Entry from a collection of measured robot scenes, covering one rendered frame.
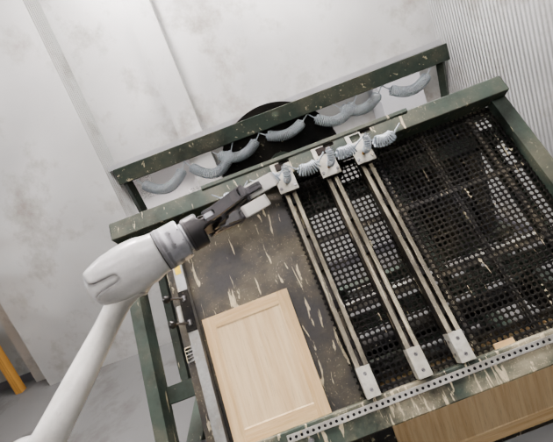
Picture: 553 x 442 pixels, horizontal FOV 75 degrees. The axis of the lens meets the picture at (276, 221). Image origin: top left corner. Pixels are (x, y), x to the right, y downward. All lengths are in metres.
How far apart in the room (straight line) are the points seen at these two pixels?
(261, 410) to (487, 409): 1.14
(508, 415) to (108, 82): 4.98
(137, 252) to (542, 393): 2.08
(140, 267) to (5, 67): 4.68
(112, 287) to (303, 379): 1.16
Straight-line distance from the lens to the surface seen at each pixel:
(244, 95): 4.84
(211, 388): 1.79
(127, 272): 0.74
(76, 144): 4.91
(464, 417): 2.23
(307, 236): 1.78
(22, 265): 5.55
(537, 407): 2.41
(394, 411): 1.73
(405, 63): 2.55
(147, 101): 5.04
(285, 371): 1.74
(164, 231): 0.75
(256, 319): 1.77
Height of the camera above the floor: 2.05
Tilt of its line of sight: 13 degrees down
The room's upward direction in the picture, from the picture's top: 21 degrees counter-clockwise
